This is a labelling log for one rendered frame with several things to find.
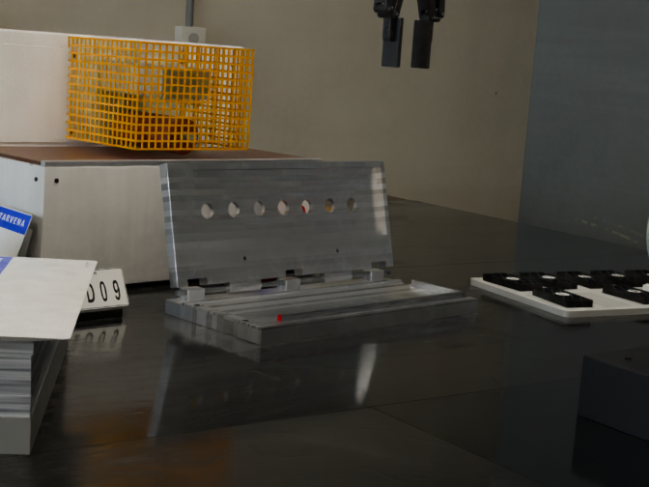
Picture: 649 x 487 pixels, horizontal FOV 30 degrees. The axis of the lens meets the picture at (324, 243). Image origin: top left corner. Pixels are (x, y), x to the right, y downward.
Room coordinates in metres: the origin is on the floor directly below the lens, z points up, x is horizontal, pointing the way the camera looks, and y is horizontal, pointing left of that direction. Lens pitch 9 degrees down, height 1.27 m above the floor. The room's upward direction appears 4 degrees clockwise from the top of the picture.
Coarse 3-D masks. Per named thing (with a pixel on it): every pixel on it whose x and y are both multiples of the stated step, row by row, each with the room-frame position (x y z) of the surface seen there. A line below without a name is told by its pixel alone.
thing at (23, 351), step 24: (0, 360) 1.04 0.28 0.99; (24, 360) 1.05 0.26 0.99; (48, 360) 1.21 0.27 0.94; (0, 384) 1.05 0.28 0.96; (24, 384) 1.05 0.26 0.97; (48, 384) 1.20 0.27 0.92; (0, 408) 1.05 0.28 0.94; (24, 408) 1.05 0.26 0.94; (0, 432) 1.04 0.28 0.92; (24, 432) 1.05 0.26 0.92
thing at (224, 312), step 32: (192, 288) 1.68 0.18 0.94; (224, 288) 1.71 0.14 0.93; (288, 288) 1.80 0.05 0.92; (320, 288) 1.82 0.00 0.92; (352, 288) 1.85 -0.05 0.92; (384, 288) 1.87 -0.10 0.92; (416, 288) 1.89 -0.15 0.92; (192, 320) 1.63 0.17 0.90; (224, 320) 1.58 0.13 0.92; (256, 320) 1.58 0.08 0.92; (320, 320) 1.60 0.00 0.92; (352, 320) 1.64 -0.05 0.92; (384, 320) 1.69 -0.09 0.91; (416, 320) 1.73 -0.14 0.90
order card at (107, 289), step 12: (96, 276) 1.63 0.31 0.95; (108, 276) 1.64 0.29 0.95; (120, 276) 1.66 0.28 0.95; (96, 288) 1.62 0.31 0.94; (108, 288) 1.64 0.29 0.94; (120, 288) 1.65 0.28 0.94; (84, 300) 1.60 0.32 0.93; (96, 300) 1.61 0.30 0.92; (108, 300) 1.63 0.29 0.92; (120, 300) 1.64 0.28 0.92
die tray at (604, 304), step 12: (492, 288) 2.02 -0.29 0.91; (504, 288) 2.01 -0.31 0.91; (588, 288) 2.06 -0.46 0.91; (516, 300) 1.96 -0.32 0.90; (528, 300) 1.93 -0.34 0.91; (540, 300) 1.92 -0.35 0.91; (600, 300) 1.96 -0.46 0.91; (612, 300) 1.97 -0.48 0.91; (624, 300) 1.98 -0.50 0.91; (552, 312) 1.87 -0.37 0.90; (564, 312) 1.85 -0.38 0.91; (576, 312) 1.85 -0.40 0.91; (588, 312) 1.87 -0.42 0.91; (600, 312) 1.88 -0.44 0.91; (612, 312) 1.89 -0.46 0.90; (624, 312) 1.90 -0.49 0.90; (636, 312) 1.91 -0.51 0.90; (648, 312) 1.93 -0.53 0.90
